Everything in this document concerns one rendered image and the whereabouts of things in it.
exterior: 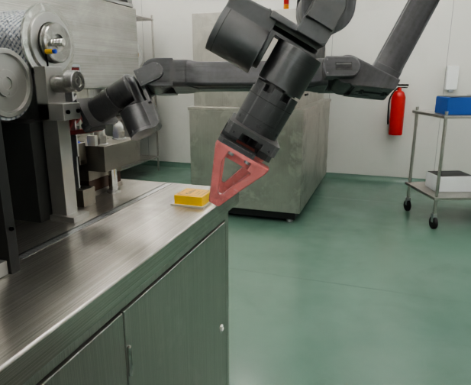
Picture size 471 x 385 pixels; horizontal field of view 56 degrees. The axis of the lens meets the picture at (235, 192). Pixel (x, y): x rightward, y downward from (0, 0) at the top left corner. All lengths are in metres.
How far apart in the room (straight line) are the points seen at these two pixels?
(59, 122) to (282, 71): 0.54
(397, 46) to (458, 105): 2.84
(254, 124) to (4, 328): 0.38
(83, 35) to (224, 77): 0.81
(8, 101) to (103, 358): 0.48
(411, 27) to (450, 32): 4.30
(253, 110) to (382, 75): 0.46
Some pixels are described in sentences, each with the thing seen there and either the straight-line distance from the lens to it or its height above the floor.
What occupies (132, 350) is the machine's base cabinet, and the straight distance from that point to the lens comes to 0.83.
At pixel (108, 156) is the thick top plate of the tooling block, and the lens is 1.09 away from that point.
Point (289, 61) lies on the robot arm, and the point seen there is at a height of 1.20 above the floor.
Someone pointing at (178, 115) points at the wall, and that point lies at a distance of 5.87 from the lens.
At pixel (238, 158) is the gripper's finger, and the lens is 0.51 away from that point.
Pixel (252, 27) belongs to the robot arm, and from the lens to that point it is 0.53.
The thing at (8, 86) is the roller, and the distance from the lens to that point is 0.92.
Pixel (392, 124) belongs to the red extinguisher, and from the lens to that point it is 5.13.
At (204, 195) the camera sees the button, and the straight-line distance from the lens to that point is 1.02.
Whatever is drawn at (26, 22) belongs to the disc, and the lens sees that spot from 0.96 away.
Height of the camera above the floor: 1.19
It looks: 15 degrees down
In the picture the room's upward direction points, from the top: straight up
